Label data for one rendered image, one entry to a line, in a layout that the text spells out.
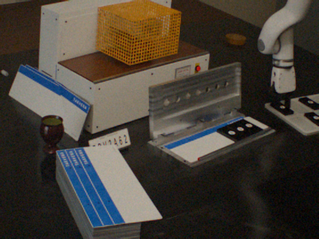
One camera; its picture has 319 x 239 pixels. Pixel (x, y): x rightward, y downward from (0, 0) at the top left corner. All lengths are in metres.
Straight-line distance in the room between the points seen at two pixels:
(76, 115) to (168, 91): 0.32
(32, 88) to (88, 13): 0.35
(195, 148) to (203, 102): 0.21
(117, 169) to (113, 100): 0.44
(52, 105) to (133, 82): 0.30
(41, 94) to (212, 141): 0.64
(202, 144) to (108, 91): 0.36
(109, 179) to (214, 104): 0.66
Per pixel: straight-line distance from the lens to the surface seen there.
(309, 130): 2.49
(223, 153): 2.19
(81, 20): 2.36
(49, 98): 2.38
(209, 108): 2.36
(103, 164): 1.91
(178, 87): 2.23
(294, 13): 2.43
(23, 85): 2.51
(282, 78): 2.54
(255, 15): 4.99
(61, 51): 2.35
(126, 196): 1.78
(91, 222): 1.67
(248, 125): 2.39
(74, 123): 2.26
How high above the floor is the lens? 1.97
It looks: 27 degrees down
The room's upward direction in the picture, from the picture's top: 6 degrees clockwise
